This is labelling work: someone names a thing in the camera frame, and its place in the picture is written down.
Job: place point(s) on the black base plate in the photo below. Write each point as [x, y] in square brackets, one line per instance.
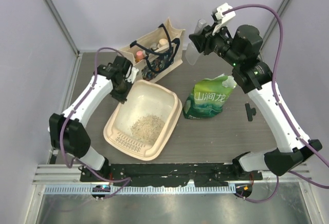
[176, 174]

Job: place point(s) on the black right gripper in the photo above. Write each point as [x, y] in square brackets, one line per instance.
[203, 41]

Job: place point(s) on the cat litter pile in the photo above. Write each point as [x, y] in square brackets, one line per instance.
[147, 129]

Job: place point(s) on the black bag clip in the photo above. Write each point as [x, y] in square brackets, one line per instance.
[251, 112]

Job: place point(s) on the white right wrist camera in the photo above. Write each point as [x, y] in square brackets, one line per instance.
[221, 16]

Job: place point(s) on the beige canvas tote bag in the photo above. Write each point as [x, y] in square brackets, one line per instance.
[157, 62]

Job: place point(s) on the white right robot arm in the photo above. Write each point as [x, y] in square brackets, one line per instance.
[254, 77]

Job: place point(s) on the cream plastic litter box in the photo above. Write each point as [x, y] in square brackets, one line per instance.
[144, 99]

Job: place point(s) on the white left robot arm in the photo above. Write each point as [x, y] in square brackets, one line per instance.
[67, 130]

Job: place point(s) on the green litter bag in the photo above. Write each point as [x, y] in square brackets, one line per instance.
[208, 96]

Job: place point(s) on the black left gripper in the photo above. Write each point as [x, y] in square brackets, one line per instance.
[122, 97]

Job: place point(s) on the pink capped bottle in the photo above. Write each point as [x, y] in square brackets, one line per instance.
[139, 56]

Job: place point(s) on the perforated cable duct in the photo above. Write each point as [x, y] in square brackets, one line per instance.
[190, 188]

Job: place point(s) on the beige capped bottle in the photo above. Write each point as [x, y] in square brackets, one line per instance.
[162, 42]

